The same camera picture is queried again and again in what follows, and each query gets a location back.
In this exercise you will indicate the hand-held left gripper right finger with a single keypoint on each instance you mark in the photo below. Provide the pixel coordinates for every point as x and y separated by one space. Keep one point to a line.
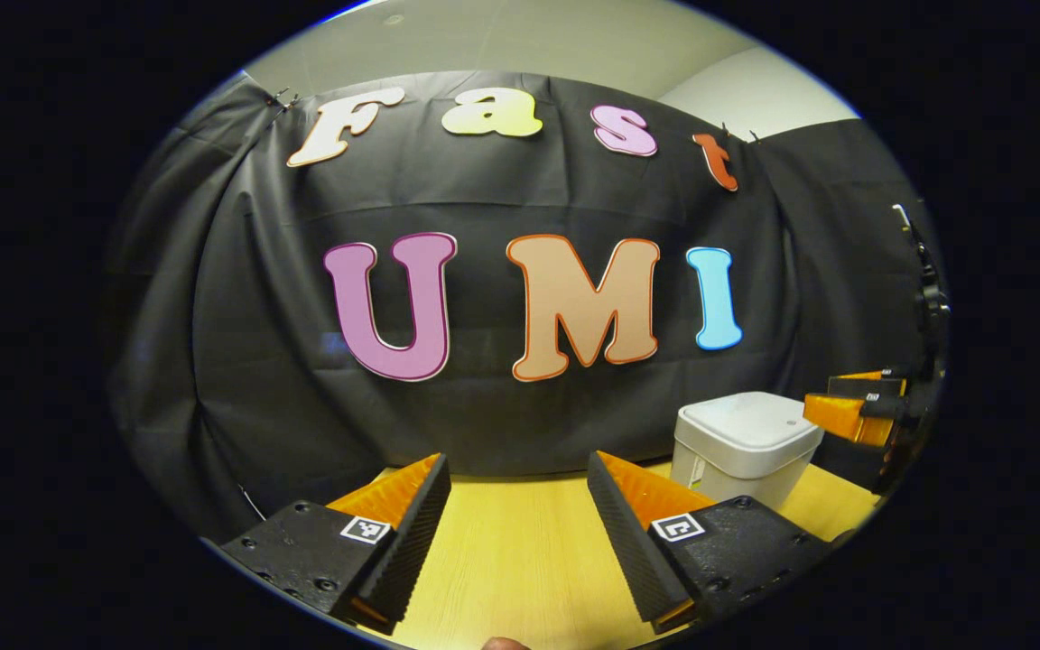
630 546

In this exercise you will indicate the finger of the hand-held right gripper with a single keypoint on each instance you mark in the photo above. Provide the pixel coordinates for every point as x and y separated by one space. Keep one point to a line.
845 417
868 384

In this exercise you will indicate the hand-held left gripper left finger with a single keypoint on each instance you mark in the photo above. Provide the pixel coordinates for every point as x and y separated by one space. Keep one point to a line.
407 546

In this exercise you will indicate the white desktop garbage bin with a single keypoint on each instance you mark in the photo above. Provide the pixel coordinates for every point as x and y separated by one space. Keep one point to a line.
741 442

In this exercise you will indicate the wooden desktop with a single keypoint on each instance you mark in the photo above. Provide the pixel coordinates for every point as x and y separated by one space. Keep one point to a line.
520 560

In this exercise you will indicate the black backdrop cloth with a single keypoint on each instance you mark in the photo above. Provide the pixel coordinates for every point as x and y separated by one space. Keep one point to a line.
484 424

